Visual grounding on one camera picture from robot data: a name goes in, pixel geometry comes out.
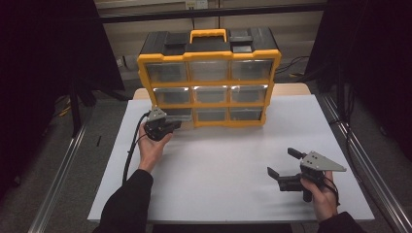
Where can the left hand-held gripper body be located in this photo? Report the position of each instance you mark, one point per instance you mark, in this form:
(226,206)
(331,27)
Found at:
(157,126)

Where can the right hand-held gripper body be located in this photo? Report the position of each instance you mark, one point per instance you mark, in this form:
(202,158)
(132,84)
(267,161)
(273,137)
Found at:
(315,164)

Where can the clear plastic drawer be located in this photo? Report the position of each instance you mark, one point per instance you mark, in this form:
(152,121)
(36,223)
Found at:
(183,113)

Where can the yellow black drawer organizer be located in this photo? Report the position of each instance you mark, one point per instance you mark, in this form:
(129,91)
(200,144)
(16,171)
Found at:
(209,45)

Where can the person's left hand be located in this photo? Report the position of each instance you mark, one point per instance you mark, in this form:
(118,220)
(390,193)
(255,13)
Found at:
(152,152)

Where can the person's right hand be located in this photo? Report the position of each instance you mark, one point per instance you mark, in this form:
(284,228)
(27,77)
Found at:
(323,200)

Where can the white table board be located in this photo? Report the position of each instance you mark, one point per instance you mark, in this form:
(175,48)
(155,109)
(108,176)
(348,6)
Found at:
(226,155)

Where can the small black floor item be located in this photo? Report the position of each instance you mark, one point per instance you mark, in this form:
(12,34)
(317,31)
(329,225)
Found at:
(98,141)

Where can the grid of clear drawers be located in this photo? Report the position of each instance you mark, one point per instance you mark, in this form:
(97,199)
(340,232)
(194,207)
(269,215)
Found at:
(209,70)

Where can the black metal stand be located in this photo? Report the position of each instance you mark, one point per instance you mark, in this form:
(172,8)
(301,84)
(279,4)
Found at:
(75,110)

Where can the black horizontal bar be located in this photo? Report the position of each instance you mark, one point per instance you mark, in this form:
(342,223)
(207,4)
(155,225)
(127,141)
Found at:
(207,13)

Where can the black curtain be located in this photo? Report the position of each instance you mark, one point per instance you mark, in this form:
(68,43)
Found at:
(35,64)
(379,48)

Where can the aluminium floor rail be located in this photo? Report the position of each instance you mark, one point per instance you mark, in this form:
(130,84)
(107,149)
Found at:
(366,155)
(58,181)

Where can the white wall socket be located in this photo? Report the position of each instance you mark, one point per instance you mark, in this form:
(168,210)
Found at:
(196,4)

